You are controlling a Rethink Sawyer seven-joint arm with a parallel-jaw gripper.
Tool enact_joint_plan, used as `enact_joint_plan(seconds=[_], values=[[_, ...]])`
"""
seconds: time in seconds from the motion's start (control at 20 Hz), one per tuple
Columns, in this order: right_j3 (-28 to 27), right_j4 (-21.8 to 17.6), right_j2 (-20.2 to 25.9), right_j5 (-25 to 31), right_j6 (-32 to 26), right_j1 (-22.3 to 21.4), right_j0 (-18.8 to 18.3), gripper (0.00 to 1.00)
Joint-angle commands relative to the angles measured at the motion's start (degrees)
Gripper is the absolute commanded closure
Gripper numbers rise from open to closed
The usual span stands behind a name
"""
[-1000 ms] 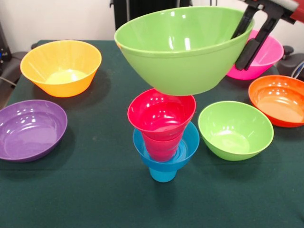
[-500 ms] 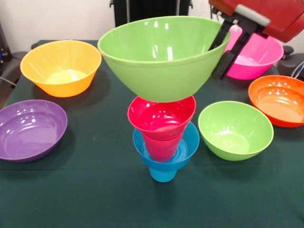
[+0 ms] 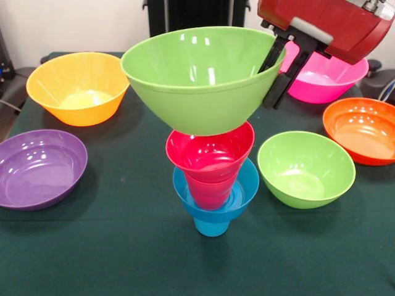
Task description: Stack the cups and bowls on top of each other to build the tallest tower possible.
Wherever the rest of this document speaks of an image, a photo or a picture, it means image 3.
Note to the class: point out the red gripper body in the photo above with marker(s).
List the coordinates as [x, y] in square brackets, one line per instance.
[339, 24]

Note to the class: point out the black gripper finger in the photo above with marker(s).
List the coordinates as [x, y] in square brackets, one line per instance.
[284, 83]
[272, 57]

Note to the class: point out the pink bowl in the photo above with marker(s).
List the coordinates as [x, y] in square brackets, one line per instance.
[333, 86]

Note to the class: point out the green bowl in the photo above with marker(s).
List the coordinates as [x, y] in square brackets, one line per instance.
[305, 166]
[191, 92]

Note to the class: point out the red bowl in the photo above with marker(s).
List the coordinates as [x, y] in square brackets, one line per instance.
[210, 151]

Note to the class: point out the blue bowl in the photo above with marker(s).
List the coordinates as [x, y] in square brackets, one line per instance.
[247, 185]

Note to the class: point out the red cup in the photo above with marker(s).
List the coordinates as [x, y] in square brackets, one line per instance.
[210, 194]

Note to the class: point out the blue cup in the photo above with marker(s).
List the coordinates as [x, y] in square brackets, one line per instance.
[211, 228]

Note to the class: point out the purple bowl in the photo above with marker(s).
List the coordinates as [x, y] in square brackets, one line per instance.
[37, 172]

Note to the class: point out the black office chair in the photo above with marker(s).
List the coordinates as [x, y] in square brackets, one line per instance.
[18, 83]
[378, 83]

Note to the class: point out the orange bowl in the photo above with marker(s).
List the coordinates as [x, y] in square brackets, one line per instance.
[361, 126]

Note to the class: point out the yellow bowl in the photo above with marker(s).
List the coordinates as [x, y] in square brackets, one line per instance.
[77, 74]

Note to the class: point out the dark green tablecloth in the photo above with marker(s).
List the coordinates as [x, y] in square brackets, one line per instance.
[123, 262]

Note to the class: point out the black computer box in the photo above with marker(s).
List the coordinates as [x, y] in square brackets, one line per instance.
[6, 61]

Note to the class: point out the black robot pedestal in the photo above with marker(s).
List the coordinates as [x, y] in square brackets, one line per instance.
[197, 15]

